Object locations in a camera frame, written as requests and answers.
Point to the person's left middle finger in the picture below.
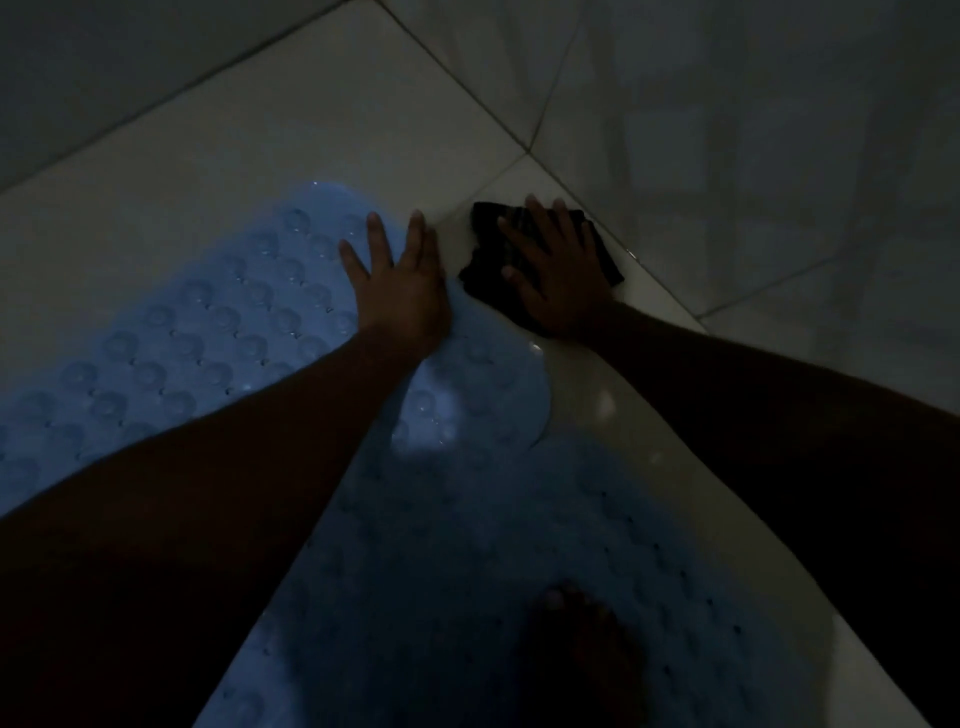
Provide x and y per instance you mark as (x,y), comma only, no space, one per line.
(413,240)

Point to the person's left forearm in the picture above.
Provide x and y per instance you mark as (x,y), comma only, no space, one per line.
(225,495)

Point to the person's right hand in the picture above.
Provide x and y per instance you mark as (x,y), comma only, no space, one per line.
(566,289)

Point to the dark cleaning cloth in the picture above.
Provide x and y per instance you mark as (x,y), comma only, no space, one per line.
(487,255)

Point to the person's right little finger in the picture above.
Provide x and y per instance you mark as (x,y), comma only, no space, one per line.
(589,240)

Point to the person's left little finger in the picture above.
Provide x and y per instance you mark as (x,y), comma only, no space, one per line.
(352,262)

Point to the blue suction cup bath mat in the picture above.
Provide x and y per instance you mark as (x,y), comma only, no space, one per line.
(225,322)

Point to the person's left hand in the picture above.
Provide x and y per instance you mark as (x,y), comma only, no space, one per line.
(401,304)

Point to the person's right thumb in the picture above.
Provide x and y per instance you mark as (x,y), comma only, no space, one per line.
(520,289)

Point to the person's right middle finger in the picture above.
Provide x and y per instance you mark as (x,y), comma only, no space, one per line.
(538,221)

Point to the person's right forearm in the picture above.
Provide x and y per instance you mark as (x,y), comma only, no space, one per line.
(787,450)

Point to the person's bare foot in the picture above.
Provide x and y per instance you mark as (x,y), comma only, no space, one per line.
(581,660)

